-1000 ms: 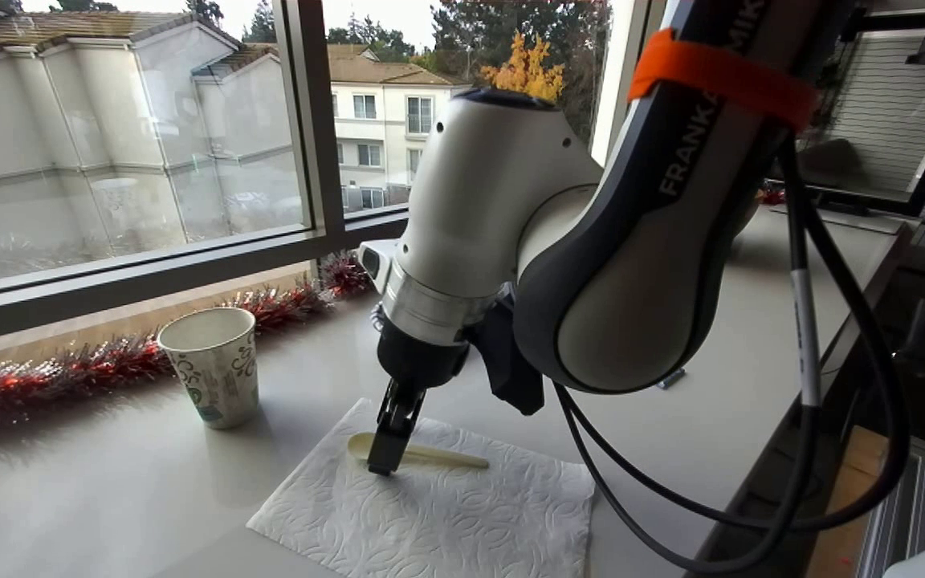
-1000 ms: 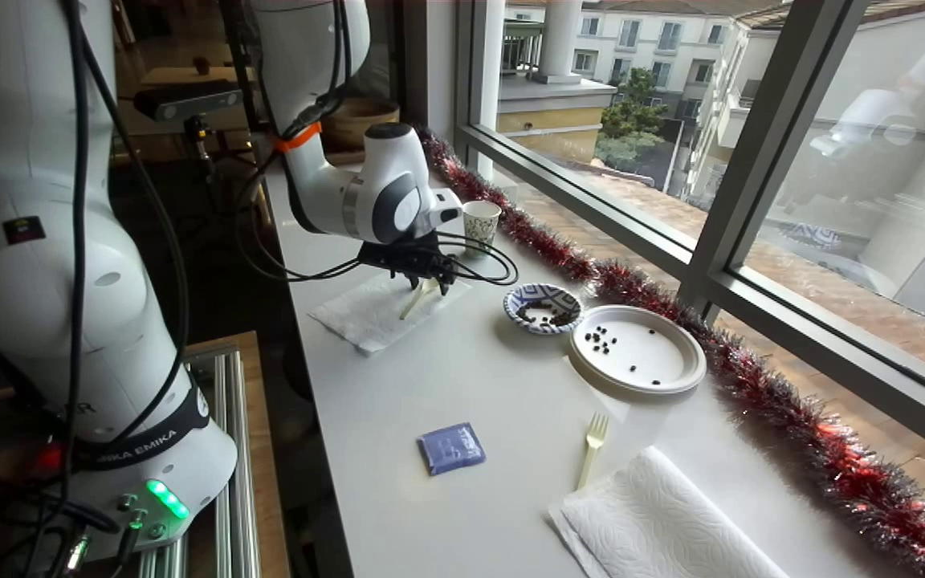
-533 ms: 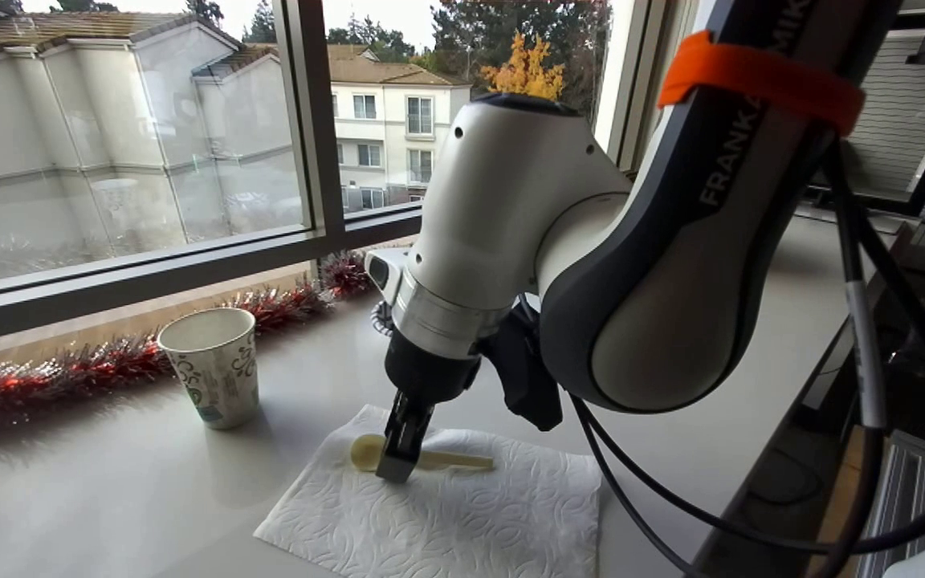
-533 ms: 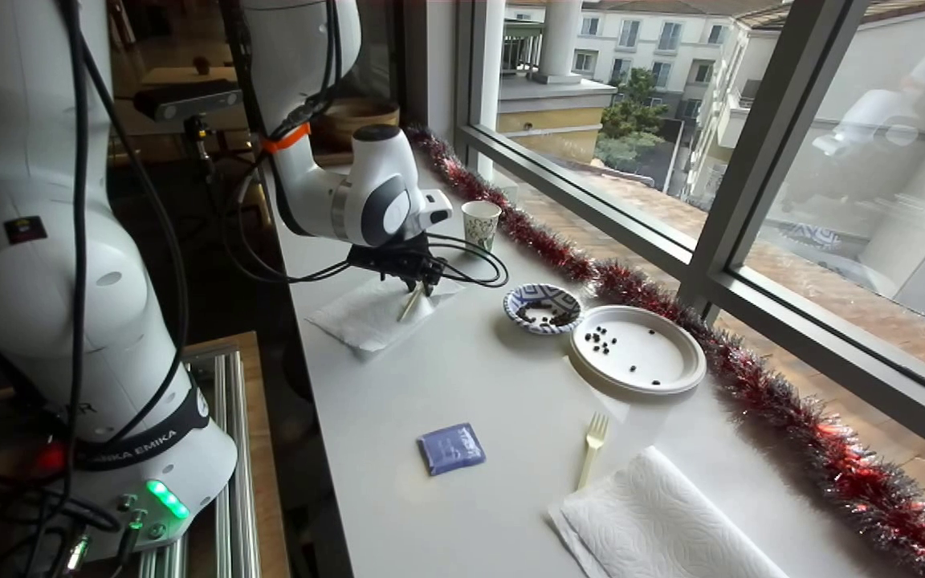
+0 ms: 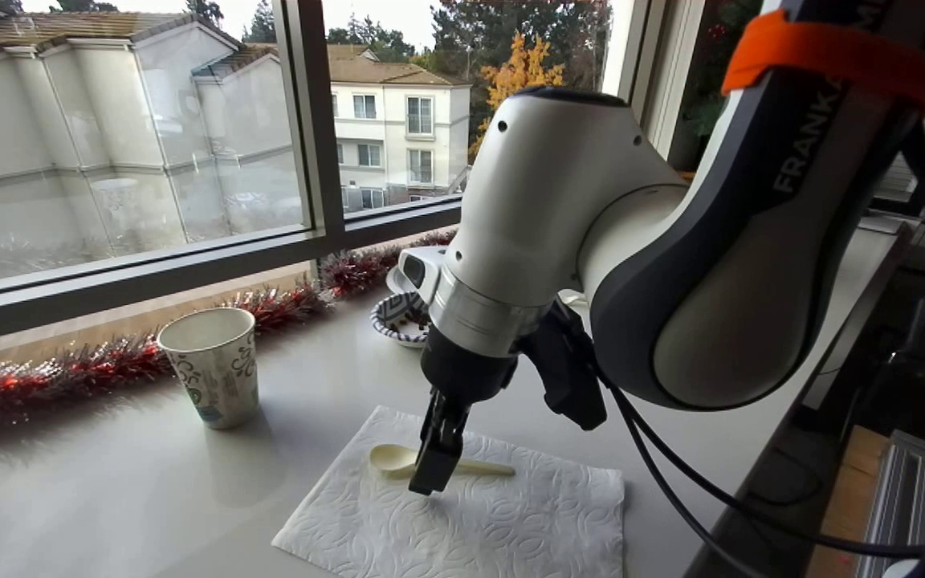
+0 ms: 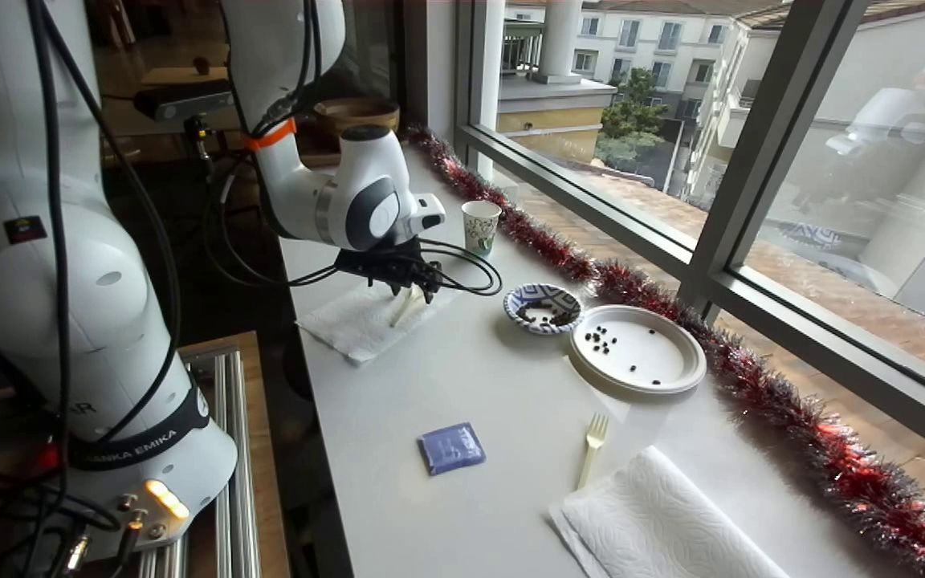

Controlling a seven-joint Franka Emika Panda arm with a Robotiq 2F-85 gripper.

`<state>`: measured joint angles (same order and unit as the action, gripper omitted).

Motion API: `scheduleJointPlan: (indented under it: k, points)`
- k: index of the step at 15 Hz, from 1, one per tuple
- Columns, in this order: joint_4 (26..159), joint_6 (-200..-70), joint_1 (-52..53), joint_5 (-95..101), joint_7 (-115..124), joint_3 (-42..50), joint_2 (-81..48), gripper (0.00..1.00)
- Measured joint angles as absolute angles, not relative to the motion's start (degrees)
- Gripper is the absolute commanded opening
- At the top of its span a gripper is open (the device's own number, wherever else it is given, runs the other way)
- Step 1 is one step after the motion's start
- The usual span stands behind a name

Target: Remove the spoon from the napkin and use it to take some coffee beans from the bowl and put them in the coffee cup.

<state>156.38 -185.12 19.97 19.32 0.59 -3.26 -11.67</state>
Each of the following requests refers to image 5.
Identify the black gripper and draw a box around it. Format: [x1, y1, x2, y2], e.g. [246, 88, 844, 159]
[408, 324, 519, 498]

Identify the cream plastic spoon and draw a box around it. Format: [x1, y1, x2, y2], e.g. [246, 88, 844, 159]
[365, 440, 519, 481]

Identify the embossed white paper napkin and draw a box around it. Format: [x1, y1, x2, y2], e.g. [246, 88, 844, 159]
[269, 404, 631, 578]

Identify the blue striped small bowl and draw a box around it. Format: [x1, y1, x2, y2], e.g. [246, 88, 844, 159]
[368, 288, 437, 353]

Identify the patterned paper cup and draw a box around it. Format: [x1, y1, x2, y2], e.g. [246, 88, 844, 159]
[153, 304, 259, 434]

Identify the red tinsel garland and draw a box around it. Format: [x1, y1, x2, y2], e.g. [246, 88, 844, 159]
[0, 223, 463, 442]

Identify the wooden board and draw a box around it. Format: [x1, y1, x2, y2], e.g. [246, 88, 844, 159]
[803, 425, 893, 578]

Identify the potted Christmas tree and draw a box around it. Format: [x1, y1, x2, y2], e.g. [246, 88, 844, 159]
[673, 0, 768, 166]

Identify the black cable connector block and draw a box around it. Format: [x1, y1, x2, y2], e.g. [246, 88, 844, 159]
[514, 303, 610, 434]

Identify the aluminium profile frame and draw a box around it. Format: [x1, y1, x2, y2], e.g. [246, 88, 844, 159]
[854, 428, 925, 578]

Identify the orange velcro strap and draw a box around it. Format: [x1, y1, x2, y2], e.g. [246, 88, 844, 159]
[720, 9, 925, 116]

